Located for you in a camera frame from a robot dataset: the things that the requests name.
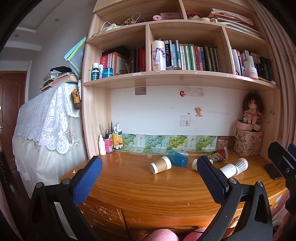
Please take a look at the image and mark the stack of magazines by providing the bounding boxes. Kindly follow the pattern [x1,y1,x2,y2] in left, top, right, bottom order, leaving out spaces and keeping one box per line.
[208,8,264,36]

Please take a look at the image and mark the row of green and dark books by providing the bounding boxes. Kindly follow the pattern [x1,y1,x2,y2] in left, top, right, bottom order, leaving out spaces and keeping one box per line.
[164,40,222,72]

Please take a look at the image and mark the brown-haired rag doll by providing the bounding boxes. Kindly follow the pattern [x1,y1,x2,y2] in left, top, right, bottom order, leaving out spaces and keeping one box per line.
[242,93,263,126]

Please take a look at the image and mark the clear plastic container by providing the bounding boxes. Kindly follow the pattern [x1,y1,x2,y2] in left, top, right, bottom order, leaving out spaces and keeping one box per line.
[216,136,231,149]

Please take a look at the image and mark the plain white paper cup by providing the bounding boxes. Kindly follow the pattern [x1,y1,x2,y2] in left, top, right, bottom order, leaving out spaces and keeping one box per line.
[218,163,238,178]

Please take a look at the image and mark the checkered paper cup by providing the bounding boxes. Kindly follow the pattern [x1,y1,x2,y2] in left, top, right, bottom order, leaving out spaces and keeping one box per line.
[233,158,248,174]

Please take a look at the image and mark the small white paper cup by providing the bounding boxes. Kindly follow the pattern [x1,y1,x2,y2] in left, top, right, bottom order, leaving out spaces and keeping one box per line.
[192,159,213,171]

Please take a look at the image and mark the teal jar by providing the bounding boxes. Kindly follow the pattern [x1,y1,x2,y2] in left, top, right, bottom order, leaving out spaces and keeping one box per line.
[102,67,114,79]

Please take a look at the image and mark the square picture wall sticker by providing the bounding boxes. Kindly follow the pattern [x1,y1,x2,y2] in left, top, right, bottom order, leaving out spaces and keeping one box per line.
[180,115,192,127]

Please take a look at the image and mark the colourful snack wrapper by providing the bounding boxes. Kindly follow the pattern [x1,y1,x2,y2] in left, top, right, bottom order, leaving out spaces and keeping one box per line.
[206,151,223,163]

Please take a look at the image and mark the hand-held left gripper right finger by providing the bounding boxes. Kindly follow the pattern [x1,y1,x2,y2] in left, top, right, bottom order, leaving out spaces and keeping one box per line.
[196,155,274,241]

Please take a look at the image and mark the pink cosmetic box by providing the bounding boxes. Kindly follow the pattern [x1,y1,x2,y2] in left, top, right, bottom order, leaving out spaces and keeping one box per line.
[244,61,259,80]

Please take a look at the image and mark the floral cloth bundle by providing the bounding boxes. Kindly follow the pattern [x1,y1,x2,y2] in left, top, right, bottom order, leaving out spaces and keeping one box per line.
[122,13,142,25]

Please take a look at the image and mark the person's leg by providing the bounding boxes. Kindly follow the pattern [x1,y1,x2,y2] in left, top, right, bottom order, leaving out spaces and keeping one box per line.
[147,228,180,241]
[183,227,208,241]

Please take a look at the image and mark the wooden desk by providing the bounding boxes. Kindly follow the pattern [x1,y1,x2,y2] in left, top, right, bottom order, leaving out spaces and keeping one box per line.
[60,148,296,241]

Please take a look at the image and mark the green plastic folders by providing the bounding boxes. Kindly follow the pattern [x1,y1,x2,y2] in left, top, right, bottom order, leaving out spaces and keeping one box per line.
[63,35,88,70]

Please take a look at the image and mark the blue plastic cup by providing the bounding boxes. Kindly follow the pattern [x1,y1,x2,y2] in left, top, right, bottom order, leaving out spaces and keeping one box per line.
[167,151,189,167]

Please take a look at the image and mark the pink studded pouch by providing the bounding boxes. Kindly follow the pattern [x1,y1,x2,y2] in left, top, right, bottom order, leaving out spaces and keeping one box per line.
[236,120,255,132]

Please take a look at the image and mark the row of white and black books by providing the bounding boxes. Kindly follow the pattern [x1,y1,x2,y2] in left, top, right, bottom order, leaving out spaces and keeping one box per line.
[231,47,275,82]

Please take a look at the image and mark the white spray bottle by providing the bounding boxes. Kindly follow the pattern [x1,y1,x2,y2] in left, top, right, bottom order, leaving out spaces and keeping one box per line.
[98,135,107,156]

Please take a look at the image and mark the wooden bookshelf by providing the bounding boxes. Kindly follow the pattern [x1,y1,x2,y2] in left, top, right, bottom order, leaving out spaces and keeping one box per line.
[82,0,281,161]

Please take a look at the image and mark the leaf print paper strip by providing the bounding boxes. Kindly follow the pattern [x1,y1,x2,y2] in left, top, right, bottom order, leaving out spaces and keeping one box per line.
[120,133,218,155]

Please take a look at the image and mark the black smartphone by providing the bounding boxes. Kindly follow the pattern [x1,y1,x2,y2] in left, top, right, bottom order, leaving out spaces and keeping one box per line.
[265,164,282,180]

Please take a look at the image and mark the person's right leg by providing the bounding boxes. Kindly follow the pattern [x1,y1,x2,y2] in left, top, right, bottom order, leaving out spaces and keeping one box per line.
[183,227,208,241]

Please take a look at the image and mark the lace-covered cabinet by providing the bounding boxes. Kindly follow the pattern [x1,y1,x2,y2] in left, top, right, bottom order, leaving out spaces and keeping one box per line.
[12,82,90,200]

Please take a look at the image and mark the white face mask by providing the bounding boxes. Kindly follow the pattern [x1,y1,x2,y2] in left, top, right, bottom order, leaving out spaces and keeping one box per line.
[99,21,122,33]

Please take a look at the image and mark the bunch of pens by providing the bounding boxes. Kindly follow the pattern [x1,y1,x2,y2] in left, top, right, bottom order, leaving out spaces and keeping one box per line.
[105,120,122,139]

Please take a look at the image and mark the floral white tube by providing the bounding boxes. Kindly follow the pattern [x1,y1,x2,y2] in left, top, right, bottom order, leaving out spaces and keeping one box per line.
[151,40,167,71]

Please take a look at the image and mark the tall teal bottle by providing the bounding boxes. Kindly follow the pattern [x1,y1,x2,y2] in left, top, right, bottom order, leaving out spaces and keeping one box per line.
[91,62,100,81]

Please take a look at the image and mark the row of red and brown books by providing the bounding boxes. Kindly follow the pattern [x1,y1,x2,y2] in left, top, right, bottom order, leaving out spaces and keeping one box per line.
[100,46,147,75]

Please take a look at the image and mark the black hat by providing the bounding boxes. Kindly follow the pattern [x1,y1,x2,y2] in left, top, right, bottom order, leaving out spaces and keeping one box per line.
[50,66,71,74]

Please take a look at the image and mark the stack of books and papers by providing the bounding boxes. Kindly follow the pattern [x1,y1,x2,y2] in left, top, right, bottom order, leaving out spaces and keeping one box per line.
[40,69,79,92]

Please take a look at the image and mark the red-rimmed clear plastic cup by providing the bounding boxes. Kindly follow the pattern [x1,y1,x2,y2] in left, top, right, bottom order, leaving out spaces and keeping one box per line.
[216,147,229,161]

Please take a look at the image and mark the brown paper cup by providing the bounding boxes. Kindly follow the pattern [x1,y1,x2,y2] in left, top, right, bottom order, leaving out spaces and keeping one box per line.
[149,156,172,174]

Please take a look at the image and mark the red pen holder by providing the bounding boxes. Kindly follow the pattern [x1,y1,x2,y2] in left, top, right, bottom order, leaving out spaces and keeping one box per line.
[104,138,114,153]

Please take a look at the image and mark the person's left leg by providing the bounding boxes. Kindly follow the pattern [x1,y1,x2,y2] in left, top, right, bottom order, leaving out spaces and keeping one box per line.
[147,228,180,241]

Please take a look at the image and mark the orange glue bottle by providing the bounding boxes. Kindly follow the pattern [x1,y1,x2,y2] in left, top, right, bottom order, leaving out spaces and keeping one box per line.
[112,131,123,149]

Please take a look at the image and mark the patterned fabric bag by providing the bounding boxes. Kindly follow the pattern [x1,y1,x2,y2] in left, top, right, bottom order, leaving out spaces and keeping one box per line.
[233,130,263,157]

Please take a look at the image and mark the pink flat box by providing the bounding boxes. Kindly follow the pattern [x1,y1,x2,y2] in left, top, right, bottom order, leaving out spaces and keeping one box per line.
[159,12,182,20]

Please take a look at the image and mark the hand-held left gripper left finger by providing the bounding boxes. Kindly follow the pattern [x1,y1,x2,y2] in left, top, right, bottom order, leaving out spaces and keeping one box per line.
[25,156,103,241]

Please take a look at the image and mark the brown wooden door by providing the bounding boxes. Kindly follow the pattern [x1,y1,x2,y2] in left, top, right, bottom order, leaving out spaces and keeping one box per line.
[0,71,27,172]

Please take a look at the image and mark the yellow toy keychain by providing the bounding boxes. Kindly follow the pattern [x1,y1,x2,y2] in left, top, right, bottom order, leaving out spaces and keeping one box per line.
[72,88,81,110]

